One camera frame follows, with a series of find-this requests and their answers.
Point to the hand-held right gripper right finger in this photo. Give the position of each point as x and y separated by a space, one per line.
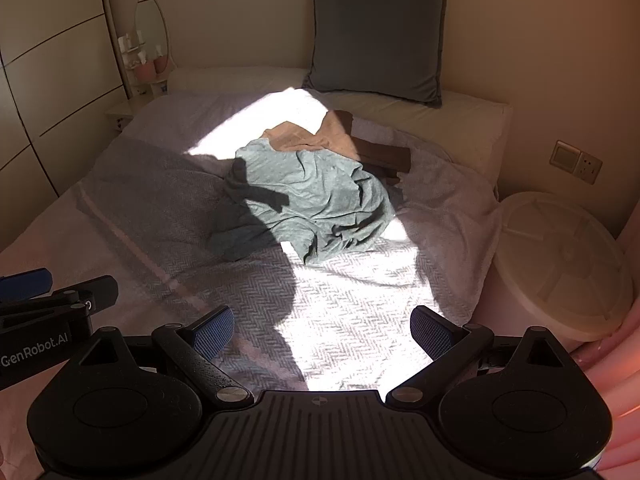
431 332

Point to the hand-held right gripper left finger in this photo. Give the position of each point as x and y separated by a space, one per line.
216 334

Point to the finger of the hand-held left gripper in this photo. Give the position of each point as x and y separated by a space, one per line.
25 285
95 292

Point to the grey printed t-shirt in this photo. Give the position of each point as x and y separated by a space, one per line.
310 195

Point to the white round lidded bin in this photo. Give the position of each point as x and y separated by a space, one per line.
560 265

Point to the white bedside table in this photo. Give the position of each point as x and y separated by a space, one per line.
125 112

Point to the white pillow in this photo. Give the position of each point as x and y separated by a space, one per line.
460 125

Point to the cream wardrobe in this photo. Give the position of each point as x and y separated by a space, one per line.
50 75

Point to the white dressing table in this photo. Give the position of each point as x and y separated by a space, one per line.
152 85

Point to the brown garment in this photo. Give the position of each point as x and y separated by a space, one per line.
310 135

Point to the pink storage box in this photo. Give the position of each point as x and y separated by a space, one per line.
145 71

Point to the oval mirror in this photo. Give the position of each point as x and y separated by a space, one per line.
150 25

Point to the grey square pillow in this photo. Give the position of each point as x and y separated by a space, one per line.
375 35

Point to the beige wall switch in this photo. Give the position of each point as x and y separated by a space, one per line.
565 155

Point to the beige wall socket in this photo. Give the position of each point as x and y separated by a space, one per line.
590 169

